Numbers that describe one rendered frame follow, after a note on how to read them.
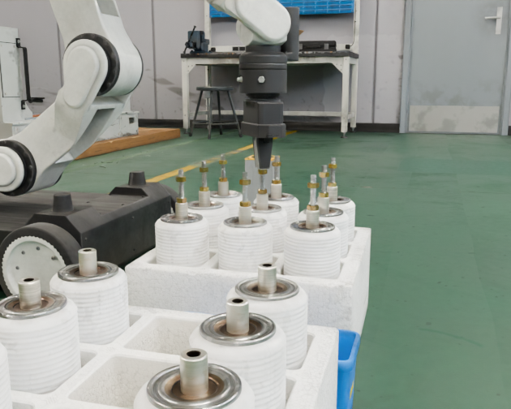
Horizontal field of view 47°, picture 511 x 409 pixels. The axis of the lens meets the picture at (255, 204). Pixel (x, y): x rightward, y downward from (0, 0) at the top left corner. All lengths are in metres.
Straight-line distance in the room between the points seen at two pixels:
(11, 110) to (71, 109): 2.29
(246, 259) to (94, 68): 0.61
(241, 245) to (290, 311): 0.33
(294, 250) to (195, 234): 0.18
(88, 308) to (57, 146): 0.81
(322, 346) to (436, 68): 5.41
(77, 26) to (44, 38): 6.01
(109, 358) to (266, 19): 0.62
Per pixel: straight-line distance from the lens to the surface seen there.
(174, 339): 0.82
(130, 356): 0.71
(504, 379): 1.11
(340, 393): 0.85
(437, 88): 6.04
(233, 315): 0.57
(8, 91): 3.68
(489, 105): 6.06
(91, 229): 1.33
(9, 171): 1.54
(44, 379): 0.68
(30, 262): 1.33
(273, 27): 1.05
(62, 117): 1.46
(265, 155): 1.10
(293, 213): 1.21
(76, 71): 1.41
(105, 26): 1.43
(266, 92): 1.06
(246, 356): 0.55
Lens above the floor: 0.49
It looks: 12 degrees down
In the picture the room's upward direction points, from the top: straight up
